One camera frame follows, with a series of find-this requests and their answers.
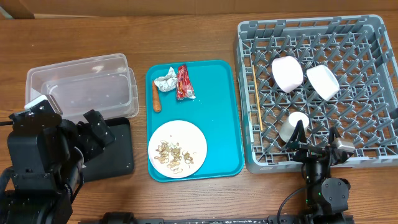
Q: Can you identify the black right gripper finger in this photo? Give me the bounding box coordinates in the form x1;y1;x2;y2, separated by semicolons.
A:
285;120;307;149
328;127;341;146

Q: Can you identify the white paper cup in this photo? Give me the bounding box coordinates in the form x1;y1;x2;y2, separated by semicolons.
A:
279;111;310;142

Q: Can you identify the white bowl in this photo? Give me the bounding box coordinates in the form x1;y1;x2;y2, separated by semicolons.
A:
307;65;340;101

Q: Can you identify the wooden chopstick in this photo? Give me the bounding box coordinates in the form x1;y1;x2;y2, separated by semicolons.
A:
252;64;264;132

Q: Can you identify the pink bowl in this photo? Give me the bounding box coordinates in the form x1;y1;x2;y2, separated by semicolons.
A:
271;56;303;93

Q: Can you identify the red snack wrapper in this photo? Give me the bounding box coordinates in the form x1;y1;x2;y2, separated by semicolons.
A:
176;64;196;100

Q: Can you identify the foil ball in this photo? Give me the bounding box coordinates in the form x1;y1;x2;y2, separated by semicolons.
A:
154;67;178;92

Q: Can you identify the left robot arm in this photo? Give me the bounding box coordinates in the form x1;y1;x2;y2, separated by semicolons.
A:
1;110;116;223

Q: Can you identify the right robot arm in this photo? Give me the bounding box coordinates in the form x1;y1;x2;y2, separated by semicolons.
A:
276;120;355;224

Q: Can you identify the grey dish rack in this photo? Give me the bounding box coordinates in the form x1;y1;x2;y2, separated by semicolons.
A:
234;15;397;174

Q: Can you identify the teal tray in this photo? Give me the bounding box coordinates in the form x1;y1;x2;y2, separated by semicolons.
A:
146;60;244;180

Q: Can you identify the white plate with food scraps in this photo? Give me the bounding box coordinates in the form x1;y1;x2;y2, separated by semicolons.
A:
147;120;208;179

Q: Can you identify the orange carrot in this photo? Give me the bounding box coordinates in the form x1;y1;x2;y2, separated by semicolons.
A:
152;81;162;113

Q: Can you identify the black tray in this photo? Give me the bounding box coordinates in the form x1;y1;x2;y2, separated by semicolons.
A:
83;117;134;182

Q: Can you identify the clear plastic bin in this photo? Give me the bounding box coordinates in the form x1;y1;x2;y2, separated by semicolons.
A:
25;53;139;123

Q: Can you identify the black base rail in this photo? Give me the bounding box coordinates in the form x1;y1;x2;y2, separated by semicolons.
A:
80;212;354;224

